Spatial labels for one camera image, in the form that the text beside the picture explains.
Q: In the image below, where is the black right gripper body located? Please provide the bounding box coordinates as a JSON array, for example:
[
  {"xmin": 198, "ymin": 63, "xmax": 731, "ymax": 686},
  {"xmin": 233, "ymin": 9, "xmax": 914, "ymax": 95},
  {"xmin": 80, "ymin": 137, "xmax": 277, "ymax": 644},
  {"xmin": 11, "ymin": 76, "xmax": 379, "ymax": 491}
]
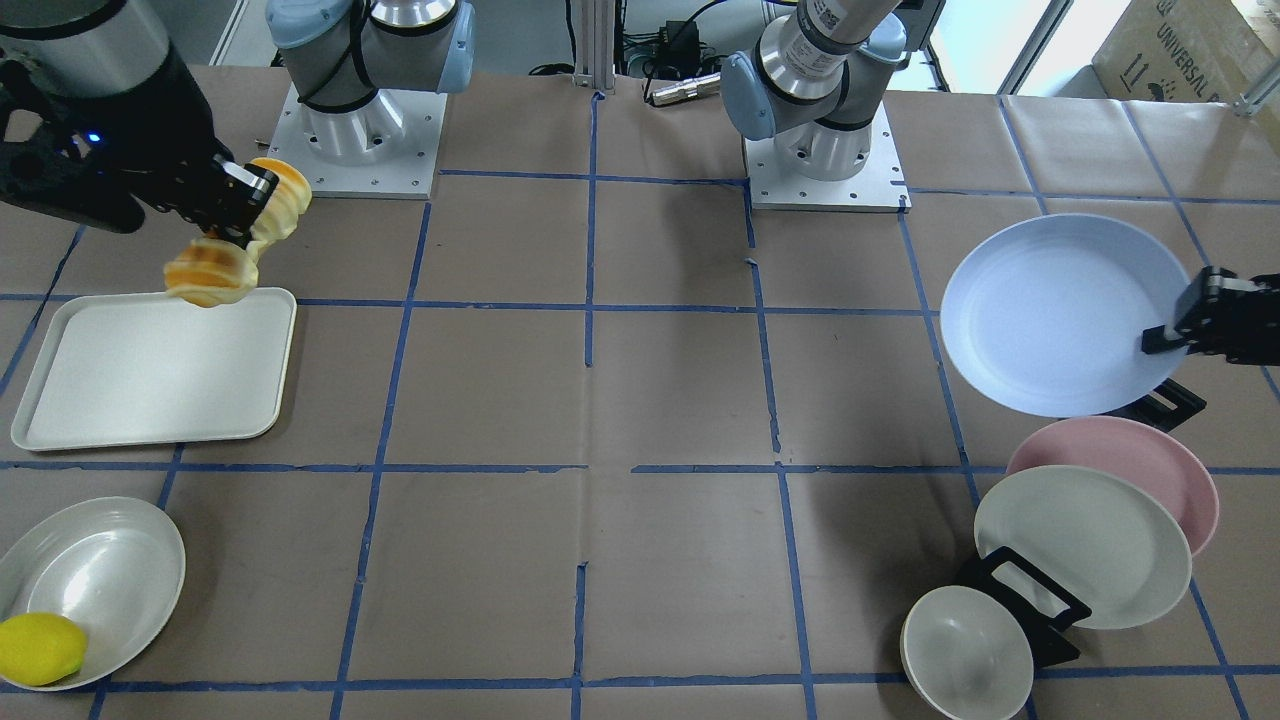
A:
[{"xmin": 1, "ymin": 46, "xmax": 236, "ymax": 234}]

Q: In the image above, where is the striped bread roll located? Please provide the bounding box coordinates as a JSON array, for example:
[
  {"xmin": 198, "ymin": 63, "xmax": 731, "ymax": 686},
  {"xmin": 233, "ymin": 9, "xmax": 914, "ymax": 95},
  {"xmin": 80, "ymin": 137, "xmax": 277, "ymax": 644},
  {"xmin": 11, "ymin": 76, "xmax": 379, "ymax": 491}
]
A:
[{"xmin": 164, "ymin": 158, "xmax": 314, "ymax": 309}]

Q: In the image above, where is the blue plate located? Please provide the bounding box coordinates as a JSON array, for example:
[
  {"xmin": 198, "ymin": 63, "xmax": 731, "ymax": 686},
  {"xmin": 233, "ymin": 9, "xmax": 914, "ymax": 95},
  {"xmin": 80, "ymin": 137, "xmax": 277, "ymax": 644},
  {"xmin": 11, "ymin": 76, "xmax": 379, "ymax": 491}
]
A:
[{"xmin": 940, "ymin": 213, "xmax": 1190, "ymax": 418}]

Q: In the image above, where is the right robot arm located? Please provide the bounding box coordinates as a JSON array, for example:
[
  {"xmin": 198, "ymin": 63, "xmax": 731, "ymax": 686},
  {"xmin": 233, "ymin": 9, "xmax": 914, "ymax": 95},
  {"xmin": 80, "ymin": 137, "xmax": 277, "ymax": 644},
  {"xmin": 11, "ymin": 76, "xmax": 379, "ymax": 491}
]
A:
[{"xmin": 1, "ymin": 1, "xmax": 475, "ymax": 247}]

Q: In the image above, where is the pink plate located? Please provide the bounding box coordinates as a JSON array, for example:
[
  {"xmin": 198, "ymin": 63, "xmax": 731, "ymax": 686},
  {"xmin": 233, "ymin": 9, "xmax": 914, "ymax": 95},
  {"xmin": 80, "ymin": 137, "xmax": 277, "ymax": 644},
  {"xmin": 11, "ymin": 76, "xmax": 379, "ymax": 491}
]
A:
[{"xmin": 1006, "ymin": 416, "xmax": 1220, "ymax": 556}]

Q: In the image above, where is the cream plate in rack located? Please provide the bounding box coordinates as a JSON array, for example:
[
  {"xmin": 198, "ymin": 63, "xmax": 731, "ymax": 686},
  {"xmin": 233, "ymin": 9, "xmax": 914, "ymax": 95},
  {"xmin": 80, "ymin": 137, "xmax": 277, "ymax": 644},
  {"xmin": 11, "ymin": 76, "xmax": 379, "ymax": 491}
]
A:
[{"xmin": 974, "ymin": 465, "xmax": 1192, "ymax": 630}]

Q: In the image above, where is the white plate with lemon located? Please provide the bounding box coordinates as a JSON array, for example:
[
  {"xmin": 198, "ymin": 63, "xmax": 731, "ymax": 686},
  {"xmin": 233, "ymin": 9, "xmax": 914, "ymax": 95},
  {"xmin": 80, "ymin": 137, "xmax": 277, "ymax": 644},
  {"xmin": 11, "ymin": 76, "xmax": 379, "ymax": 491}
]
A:
[{"xmin": 1, "ymin": 497, "xmax": 186, "ymax": 692}]

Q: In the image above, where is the black dish rack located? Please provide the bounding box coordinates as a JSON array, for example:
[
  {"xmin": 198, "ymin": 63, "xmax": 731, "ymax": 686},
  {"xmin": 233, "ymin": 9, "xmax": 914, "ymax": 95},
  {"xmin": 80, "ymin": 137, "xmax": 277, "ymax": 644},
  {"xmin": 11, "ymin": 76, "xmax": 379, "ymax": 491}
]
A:
[{"xmin": 957, "ymin": 380, "xmax": 1206, "ymax": 667}]

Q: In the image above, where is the white rectangular tray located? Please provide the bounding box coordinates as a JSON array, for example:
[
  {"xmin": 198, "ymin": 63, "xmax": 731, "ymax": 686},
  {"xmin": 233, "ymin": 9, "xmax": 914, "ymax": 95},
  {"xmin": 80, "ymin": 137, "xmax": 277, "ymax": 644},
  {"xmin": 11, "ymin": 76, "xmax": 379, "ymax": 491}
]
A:
[{"xmin": 10, "ymin": 287, "xmax": 297, "ymax": 452}]

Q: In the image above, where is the cardboard box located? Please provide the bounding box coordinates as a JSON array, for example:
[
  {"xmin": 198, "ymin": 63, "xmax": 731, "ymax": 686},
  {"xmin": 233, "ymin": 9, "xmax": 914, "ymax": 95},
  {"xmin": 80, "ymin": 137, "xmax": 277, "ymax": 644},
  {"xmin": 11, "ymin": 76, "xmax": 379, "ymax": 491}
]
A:
[{"xmin": 1092, "ymin": 1, "xmax": 1279, "ymax": 102}]

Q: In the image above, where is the cream bowl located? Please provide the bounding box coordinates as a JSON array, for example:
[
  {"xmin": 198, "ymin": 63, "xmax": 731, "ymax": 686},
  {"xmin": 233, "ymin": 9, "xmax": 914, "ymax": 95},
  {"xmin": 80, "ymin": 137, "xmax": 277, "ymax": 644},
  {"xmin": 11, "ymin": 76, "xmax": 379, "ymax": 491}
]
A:
[{"xmin": 899, "ymin": 585, "xmax": 1034, "ymax": 719}]

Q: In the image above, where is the black power adapter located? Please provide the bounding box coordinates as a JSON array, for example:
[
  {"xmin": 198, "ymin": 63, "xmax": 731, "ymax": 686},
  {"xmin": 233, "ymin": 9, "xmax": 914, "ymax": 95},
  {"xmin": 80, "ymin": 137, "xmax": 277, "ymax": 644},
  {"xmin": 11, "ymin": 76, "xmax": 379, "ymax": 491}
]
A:
[{"xmin": 657, "ymin": 20, "xmax": 701, "ymax": 64}]

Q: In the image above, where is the silver flashlight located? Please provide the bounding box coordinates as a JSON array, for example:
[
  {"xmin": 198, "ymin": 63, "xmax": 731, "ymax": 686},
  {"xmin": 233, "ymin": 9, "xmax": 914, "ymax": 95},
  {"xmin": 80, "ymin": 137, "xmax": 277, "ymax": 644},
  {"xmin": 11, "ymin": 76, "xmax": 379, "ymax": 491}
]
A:
[{"xmin": 646, "ymin": 72, "xmax": 721, "ymax": 108}]

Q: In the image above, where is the yellow lemon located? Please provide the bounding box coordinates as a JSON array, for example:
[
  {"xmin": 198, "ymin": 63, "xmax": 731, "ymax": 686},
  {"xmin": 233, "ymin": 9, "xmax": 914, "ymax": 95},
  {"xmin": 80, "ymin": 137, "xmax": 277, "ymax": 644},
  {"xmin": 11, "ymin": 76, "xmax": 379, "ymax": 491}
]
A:
[{"xmin": 1, "ymin": 612, "xmax": 88, "ymax": 687}]

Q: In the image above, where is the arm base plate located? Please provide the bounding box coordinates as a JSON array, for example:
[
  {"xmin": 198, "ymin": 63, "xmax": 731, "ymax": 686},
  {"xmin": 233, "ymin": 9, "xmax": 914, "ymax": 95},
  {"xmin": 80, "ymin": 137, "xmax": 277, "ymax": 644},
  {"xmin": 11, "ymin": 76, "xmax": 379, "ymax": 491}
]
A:
[
  {"xmin": 742, "ymin": 105, "xmax": 913, "ymax": 213},
  {"xmin": 268, "ymin": 86, "xmax": 451, "ymax": 201}
]

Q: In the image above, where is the aluminium frame post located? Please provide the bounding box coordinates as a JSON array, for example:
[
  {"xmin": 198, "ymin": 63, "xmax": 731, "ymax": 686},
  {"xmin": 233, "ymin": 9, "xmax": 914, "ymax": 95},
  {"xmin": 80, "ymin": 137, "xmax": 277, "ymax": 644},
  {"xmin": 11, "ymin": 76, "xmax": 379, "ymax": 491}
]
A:
[{"xmin": 570, "ymin": 0, "xmax": 621, "ymax": 96}]

